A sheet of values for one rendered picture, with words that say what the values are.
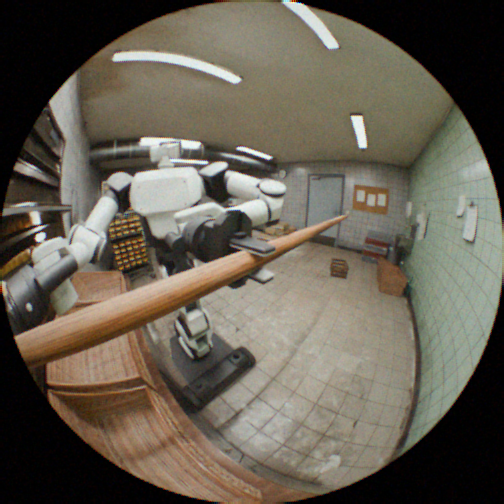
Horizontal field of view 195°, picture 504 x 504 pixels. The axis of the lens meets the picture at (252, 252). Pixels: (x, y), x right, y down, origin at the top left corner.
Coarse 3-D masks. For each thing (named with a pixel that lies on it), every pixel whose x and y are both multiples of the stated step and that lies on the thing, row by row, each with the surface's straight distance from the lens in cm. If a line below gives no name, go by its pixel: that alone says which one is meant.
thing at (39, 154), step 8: (32, 136) 128; (24, 144) 112; (32, 144) 125; (40, 144) 141; (24, 152) 110; (32, 152) 116; (40, 152) 137; (48, 152) 157; (32, 160) 120; (40, 160) 127; (48, 160) 151; (56, 160) 175; (48, 168) 143; (56, 168) 167; (56, 176) 165
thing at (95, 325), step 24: (288, 240) 25; (216, 264) 15; (240, 264) 16; (264, 264) 20; (144, 288) 13; (168, 288) 13; (192, 288) 13; (216, 288) 15; (96, 312) 13; (120, 312) 12; (144, 312) 12; (168, 312) 13; (24, 336) 19; (48, 336) 16; (72, 336) 14; (96, 336) 13; (24, 360) 20; (48, 360) 17
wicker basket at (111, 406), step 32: (64, 416) 82; (96, 416) 92; (128, 416) 84; (160, 416) 60; (96, 448) 84; (128, 448) 84; (160, 448) 76; (192, 448) 71; (160, 480) 81; (192, 480) 75; (224, 480) 58
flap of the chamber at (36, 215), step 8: (8, 208) 77; (16, 208) 82; (24, 208) 88; (32, 208) 95; (40, 208) 104; (48, 208) 114; (56, 208) 127; (64, 208) 144; (8, 216) 77; (16, 216) 85; (24, 216) 93; (32, 216) 104; (40, 216) 117; (48, 216) 133; (56, 216) 154; (8, 224) 87; (16, 224) 97; (24, 224) 109; (32, 224) 124; (0, 232) 88; (8, 232) 99
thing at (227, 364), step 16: (176, 336) 147; (176, 352) 139; (208, 352) 132; (224, 352) 130; (240, 352) 123; (192, 368) 127; (208, 368) 125; (224, 368) 120; (240, 368) 121; (192, 384) 117; (208, 384) 115; (224, 384) 121; (208, 400) 126
